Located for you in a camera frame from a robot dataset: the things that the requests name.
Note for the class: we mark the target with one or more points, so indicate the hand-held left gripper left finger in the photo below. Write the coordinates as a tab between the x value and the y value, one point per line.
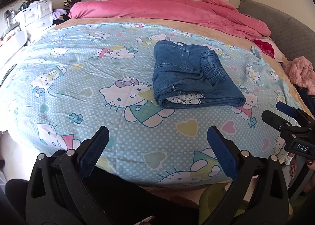
94	151

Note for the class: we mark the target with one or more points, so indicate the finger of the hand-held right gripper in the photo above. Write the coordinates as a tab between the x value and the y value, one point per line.
285	108
273	117

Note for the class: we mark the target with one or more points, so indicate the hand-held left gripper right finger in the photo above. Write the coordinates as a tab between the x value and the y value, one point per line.
221	153

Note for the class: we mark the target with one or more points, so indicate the blue denim pants lace trim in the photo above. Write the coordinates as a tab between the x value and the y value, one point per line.
187	72

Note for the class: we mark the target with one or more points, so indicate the person's right hand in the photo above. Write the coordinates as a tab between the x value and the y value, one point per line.
292	168

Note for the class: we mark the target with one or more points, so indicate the person's left hand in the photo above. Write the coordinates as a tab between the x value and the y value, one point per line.
144	221

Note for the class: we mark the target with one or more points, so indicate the pink fuzzy cloth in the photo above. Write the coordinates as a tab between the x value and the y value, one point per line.
300	69

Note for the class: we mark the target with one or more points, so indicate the yellow green cloth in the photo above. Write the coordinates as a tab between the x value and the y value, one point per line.
211	200

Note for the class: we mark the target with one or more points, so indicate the person's black trouser leg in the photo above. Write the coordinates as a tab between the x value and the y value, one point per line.
128	195

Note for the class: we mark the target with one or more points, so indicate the red cloth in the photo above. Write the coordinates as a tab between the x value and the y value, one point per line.
264	47

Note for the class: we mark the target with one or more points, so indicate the cartoon cat printed bedsheet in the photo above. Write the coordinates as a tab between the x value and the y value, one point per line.
98	72

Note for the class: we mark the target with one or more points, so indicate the grey quilted headboard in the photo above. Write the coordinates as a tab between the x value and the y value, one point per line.
283	23

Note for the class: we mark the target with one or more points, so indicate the white flat board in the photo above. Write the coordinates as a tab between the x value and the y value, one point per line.
17	40

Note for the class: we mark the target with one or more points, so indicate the purple cloth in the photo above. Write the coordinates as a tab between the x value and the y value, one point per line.
59	14

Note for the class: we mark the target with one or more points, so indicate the white drawer unit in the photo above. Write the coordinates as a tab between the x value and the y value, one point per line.
34	15

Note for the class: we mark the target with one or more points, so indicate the dark clothes pile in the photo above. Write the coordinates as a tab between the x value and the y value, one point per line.
72	2

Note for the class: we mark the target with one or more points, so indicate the pink duvet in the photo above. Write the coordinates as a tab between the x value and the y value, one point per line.
160	7

